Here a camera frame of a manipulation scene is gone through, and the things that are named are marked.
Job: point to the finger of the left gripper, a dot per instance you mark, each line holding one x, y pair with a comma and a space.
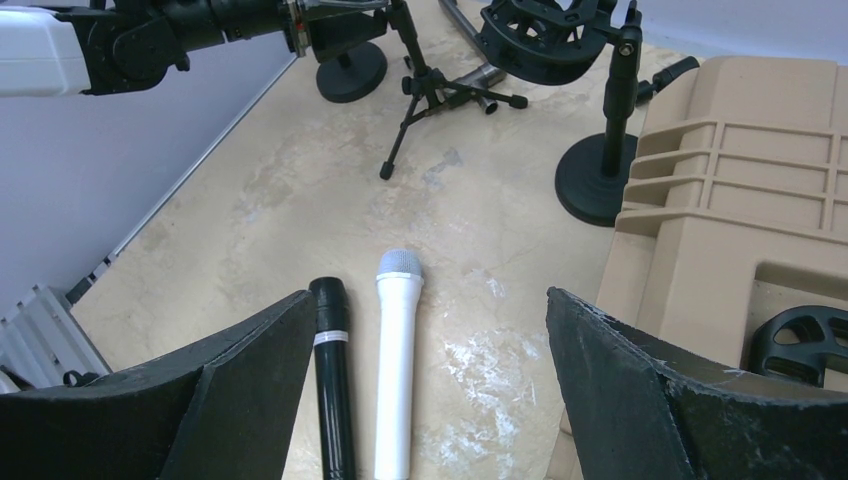
334, 30

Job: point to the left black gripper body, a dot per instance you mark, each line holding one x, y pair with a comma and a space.
230, 21

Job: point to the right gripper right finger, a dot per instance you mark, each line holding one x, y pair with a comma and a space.
642, 408

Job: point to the tan hard plastic case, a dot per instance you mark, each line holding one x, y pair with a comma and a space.
731, 242

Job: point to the white microphone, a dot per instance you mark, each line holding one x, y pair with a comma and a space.
399, 284

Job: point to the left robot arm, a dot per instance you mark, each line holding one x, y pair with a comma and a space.
107, 48

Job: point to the black round base shock-mount stand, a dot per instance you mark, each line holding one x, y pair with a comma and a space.
542, 43

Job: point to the black microphone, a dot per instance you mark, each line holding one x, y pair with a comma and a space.
332, 381

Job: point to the black clip microphone stand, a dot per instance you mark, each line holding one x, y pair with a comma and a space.
352, 75

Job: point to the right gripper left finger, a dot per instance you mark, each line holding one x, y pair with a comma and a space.
222, 407

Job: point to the black tripod microphone stand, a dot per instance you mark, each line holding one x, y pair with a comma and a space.
430, 91

